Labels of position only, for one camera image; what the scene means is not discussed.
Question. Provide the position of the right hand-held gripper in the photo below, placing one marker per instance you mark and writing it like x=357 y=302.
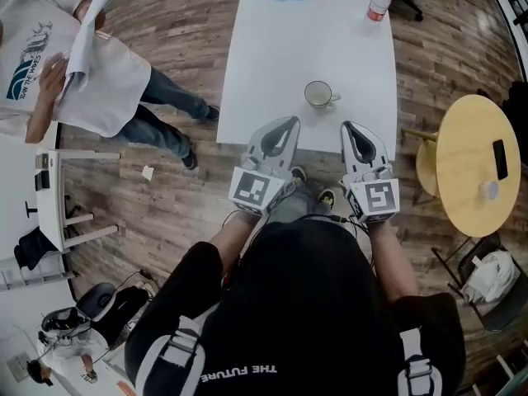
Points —
x=377 y=198

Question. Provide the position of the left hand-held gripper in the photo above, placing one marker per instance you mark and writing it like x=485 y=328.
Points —
x=249 y=188

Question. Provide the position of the white cup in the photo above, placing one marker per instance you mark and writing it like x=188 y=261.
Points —
x=318 y=95

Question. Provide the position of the person's left forearm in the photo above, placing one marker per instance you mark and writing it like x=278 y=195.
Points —
x=235 y=235

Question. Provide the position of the person's right forearm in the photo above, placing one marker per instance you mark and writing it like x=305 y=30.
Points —
x=392 y=262

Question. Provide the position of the person's left shoe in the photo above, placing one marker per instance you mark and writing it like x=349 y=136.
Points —
x=298 y=174

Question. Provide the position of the person's shoe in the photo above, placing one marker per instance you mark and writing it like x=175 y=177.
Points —
x=298 y=174
x=326 y=196

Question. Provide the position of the person's right shoe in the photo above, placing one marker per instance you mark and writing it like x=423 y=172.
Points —
x=326 y=196

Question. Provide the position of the person's grey trousers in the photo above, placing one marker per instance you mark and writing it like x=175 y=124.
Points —
x=297 y=202

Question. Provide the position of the yellow stool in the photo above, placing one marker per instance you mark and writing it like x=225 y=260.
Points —
x=427 y=167

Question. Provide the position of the white table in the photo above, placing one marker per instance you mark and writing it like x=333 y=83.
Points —
x=305 y=48

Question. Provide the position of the round yellow side table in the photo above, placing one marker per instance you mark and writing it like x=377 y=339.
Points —
x=466 y=159

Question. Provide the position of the white paper scrap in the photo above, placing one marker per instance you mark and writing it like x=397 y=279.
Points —
x=147 y=173

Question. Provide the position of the small white roll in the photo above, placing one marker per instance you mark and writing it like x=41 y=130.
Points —
x=489 y=190

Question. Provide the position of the black phone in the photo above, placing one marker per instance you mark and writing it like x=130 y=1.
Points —
x=501 y=159

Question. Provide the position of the clear bottle with red cap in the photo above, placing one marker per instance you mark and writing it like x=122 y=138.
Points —
x=378 y=2

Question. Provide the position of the person's black t-shirt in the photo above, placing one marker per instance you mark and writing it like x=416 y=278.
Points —
x=297 y=303

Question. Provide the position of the white paper sheets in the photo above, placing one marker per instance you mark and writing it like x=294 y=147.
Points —
x=88 y=35

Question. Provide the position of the white desk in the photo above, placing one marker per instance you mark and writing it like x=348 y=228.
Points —
x=51 y=204

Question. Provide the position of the black cloth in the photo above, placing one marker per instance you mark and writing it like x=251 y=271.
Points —
x=35 y=248

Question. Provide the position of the black and white headset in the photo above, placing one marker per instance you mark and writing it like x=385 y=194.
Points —
x=62 y=319

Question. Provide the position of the white wall socket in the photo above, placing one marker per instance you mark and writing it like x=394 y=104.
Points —
x=18 y=369

